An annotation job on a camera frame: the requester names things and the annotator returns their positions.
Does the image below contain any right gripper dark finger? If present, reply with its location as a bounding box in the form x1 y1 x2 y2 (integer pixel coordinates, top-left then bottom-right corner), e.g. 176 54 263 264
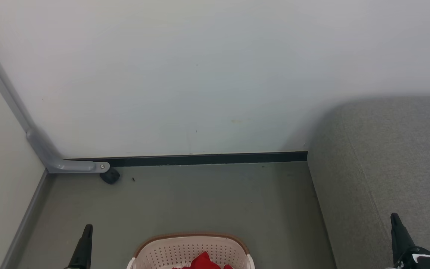
390 213 417 268

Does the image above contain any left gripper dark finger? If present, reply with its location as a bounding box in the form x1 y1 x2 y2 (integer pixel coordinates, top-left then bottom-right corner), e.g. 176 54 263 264
64 224 93 269

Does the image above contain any grey metal frame leg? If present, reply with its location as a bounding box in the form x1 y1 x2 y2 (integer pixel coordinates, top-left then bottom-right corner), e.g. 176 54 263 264
0 22 110 174

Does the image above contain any black caster wheel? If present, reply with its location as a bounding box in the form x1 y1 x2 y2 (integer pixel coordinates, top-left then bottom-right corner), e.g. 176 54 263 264
100 167 121 185

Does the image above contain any red garment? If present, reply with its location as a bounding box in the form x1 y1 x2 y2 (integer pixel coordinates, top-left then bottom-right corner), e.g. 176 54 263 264
172 251 234 269

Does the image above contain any grey fabric sofa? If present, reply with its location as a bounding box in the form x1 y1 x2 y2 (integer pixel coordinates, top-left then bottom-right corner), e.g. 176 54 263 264
307 95 430 269

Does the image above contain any cream perforated laundry basket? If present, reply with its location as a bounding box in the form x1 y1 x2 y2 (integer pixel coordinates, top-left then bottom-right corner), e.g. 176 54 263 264
127 232 256 269

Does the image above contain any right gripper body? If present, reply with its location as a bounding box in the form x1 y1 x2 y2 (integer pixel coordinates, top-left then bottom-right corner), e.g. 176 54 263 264
394 247 430 269

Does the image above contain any black baseboard strip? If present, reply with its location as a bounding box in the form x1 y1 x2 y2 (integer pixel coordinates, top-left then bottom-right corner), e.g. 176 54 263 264
64 151 308 167

